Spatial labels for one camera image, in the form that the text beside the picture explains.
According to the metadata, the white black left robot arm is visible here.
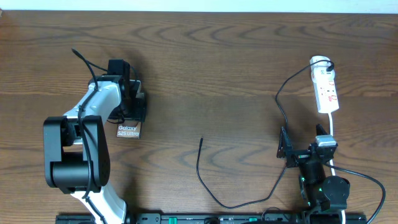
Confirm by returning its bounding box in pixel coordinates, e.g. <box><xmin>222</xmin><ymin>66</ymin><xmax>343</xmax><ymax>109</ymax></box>
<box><xmin>43</xmin><ymin>75</ymin><xmax>145</xmax><ymax>223</ymax></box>

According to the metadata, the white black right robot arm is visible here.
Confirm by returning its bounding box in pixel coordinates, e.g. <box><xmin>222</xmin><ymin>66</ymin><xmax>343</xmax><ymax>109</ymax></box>
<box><xmin>277</xmin><ymin>124</ymin><xmax>350</xmax><ymax>223</ymax></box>

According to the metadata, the white power strip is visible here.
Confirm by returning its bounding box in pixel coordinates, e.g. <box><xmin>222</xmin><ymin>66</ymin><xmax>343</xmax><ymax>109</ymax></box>
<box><xmin>310</xmin><ymin>55</ymin><xmax>339</xmax><ymax>114</ymax></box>

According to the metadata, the black USB charging cable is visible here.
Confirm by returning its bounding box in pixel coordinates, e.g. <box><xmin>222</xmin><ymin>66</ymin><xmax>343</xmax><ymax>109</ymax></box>
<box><xmin>196</xmin><ymin>59</ymin><xmax>335</xmax><ymax>210</ymax></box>

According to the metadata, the white power strip cord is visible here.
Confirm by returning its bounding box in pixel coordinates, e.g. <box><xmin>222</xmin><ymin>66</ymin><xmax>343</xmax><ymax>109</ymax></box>
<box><xmin>328</xmin><ymin>112</ymin><xmax>346</xmax><ymax>224</ymax></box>

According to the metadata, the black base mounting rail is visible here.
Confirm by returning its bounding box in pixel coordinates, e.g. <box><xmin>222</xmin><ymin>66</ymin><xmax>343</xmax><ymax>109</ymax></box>
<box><xmin>55</xmin><ymin>212</ymin><xmax>367</xmax><ymax>224</ymax></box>

